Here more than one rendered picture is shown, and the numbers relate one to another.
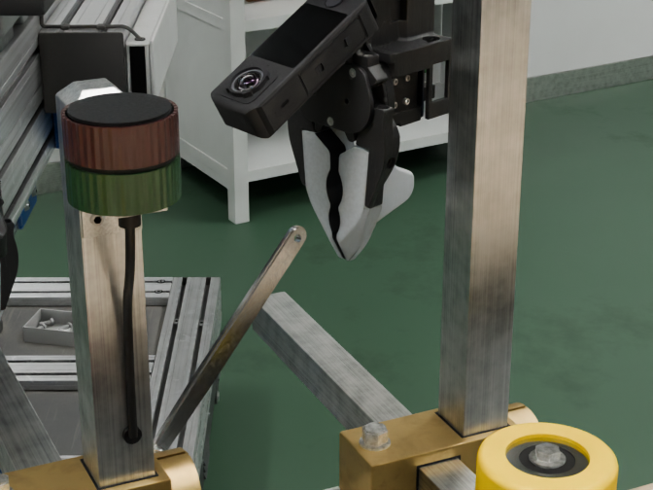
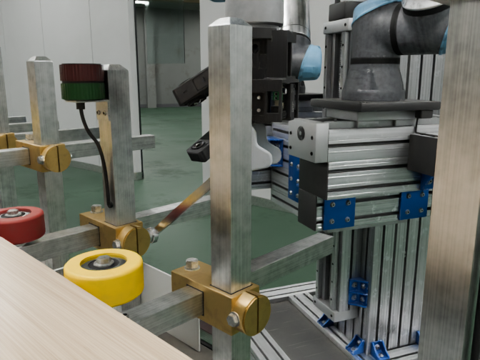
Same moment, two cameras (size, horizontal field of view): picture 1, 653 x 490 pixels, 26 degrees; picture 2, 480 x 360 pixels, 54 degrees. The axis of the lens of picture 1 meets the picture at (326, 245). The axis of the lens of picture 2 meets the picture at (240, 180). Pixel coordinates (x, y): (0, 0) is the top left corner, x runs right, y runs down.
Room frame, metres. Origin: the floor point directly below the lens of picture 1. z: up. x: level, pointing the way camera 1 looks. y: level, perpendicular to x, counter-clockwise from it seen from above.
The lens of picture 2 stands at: (0.67, -0.61, 1.10)
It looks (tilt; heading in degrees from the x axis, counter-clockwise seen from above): 13 degrees down; 69
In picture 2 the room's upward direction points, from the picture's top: straight up
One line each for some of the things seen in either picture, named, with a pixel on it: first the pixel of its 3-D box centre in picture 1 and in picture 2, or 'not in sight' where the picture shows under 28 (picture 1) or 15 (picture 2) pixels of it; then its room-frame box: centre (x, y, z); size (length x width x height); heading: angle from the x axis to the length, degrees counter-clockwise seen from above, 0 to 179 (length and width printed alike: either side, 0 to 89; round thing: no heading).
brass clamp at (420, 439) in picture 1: (442, 458); (218, 297); (0.84, -0.08, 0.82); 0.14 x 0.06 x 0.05; 115
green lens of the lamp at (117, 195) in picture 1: (123, 175); (83, 91); (0.70, 0.11, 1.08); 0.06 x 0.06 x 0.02
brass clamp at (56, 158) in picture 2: not in sight; (43, 155); (0.63, 0.37, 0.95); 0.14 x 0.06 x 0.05; 115
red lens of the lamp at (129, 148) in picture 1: (120, 130); (82, 73); (0.70, 0.11, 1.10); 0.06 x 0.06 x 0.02
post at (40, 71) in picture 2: not in sight; (50, 183); (0.64, 0.35, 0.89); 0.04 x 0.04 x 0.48; 25
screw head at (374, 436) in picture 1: (374, 435); (191, 263); (0.82, -0.03, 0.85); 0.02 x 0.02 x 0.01
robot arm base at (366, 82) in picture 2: not in sight; (373, 78); (1.39, 0.37, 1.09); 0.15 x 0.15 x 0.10
